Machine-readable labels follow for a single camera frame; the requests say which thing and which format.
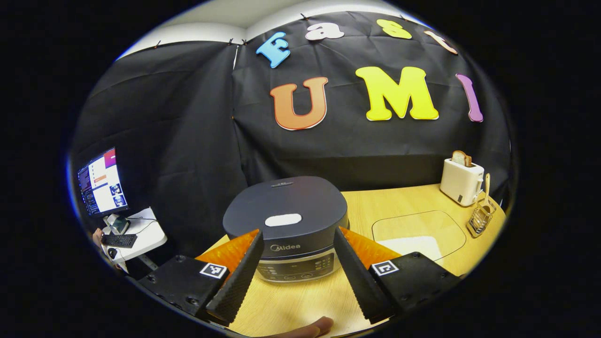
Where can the toasted bread slice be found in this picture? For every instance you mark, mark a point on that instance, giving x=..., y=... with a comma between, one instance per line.
x=462, y=158

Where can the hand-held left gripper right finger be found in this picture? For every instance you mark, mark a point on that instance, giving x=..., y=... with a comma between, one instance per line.
x=358, y=277

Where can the white toaster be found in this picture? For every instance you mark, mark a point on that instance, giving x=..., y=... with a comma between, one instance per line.
x=460, y=183

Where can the clear plastic rice box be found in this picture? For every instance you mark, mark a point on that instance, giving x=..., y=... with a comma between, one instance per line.
x=418, y=225

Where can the black keyboard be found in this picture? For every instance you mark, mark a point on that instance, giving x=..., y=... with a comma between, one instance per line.
x=119, y=240

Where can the black computer mouse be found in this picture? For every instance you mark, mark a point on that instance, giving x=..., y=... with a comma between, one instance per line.
x=112, y=252

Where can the silver black rice cooker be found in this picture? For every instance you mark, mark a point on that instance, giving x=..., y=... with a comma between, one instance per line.
x=286, y=202

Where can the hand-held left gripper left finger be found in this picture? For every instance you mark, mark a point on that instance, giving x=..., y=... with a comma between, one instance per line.
x=242, y=277

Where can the white side table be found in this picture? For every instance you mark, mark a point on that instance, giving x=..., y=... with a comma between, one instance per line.
x=150, y=232

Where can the wooden spoon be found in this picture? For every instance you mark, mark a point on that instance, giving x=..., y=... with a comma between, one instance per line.
x=487, y=192

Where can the white rice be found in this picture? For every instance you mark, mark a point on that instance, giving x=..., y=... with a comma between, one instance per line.
x=413, y=245

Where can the small grey desk device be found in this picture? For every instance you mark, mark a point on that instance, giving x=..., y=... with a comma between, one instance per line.
x=118, y=224

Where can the black backdrop cloth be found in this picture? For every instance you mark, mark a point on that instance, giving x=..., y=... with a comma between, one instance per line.
x=188, y=141

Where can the computer monitor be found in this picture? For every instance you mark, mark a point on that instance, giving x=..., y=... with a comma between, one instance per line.
x=103, y=183

